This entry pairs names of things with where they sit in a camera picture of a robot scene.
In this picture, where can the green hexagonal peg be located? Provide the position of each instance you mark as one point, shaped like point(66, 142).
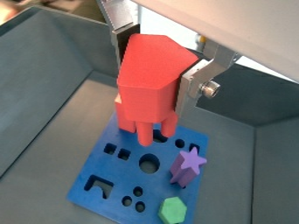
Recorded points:
point(172, 211)

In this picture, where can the purple star peg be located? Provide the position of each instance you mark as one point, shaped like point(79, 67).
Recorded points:
point(187, 167)

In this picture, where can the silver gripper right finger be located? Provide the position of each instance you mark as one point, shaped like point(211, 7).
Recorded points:
point(196, 81)

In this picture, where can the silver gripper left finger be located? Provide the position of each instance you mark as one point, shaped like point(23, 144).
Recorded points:
point(120, 22)

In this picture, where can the blue shape sorter block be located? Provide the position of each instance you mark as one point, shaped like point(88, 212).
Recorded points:
point(124, 180)

